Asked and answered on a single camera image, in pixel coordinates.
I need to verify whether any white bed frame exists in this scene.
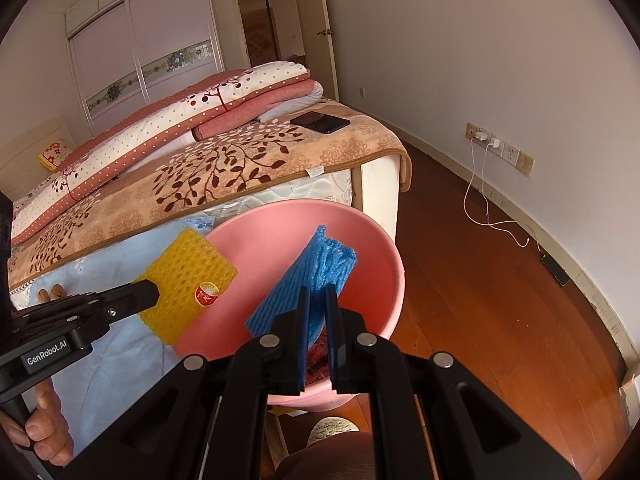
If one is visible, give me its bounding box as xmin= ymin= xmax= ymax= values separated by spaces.
xmin=359 ymin=151 xmax=402 ymax=243

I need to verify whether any white charging cable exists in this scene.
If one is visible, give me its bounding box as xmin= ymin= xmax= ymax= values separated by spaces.
xmin=462 ymin=141 xmax=543 ymax=257

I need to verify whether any polka dot quilt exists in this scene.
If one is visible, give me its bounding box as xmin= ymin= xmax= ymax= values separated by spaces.
xmin=10 ymin=61 xmax=311 ymax=246

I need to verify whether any black smartphone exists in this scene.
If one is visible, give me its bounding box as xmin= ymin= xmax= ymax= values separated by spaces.
xmin=290 ymin=111 xmax=351 ymax=135

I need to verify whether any yellow floral pillow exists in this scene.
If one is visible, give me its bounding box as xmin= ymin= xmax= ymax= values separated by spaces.
xmin=37 ymin=138 xmax=71 ymax=171

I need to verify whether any person's left hand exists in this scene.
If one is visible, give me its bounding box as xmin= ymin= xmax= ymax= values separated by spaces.
xmin=0 ymin=377 xmax=74 ymax=467

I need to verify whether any white headboard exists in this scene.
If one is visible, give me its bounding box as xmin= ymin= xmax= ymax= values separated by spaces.
xmin=0 ymin=115 xmax=77 ymax=197

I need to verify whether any pink plastic bin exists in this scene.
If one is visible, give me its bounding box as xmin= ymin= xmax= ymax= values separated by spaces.
xmin=175 ymin=199 xmax=405 ymax=411

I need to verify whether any wooden door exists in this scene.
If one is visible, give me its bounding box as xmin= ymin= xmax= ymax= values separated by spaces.
xmin=294 ymin=0 xmax=342 ymax=105

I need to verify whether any white wardrobe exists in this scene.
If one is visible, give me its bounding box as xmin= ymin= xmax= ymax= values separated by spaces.
xmin=65 ymin=0 xmax=226 ymax=137

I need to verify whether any blue foam net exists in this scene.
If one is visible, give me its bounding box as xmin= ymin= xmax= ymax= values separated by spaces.
xmin=245 ymin=225 xmax=358 ymax=348

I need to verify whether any yellow foam net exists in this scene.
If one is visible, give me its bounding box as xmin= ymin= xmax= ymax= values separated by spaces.
xmin=134 ymin=228 xmax=240 ymax=345

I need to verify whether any white quilted mattress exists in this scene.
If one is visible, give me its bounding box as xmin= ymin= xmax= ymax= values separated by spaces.
xmin=207 ymin=169 xmax=362 ymax=213

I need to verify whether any folded pink blanket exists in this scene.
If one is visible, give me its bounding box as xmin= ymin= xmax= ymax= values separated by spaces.
xmin=192 ymin=79 xmax=326 ymax=142

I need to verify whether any brown leaf-print blanket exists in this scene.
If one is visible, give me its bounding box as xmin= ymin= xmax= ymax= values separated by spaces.
xmin=7 ymin=100 xmax=408 ymax=291

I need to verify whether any black device on floor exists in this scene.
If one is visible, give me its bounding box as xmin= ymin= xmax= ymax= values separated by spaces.
xmin=539 ymin=254 xmax=571 ymax=287

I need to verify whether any black chair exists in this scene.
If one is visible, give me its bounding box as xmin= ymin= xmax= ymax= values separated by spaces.
xmin=0 ymin=191 xmax=14 ymax=311

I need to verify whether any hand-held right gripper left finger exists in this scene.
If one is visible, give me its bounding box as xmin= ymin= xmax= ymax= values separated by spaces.
xmin=60 ymin=285 xmax=312 ymax=480

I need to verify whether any light blue floral sheet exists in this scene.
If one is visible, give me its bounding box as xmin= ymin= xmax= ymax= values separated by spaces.
xmin=29 ymin=215 xmax=217 ymax=423

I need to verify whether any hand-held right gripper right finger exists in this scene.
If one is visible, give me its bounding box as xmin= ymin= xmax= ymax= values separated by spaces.
xmin=325 ymin=285 xmax=583 ymax=480

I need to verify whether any grey slipper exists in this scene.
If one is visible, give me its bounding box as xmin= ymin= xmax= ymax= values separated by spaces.
xmin=306 ymin=415 xmax=361 ymax=447

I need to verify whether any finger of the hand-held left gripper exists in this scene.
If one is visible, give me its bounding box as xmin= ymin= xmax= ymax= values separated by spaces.
xmin=7 ymin=280 xmax=164 ymax=349

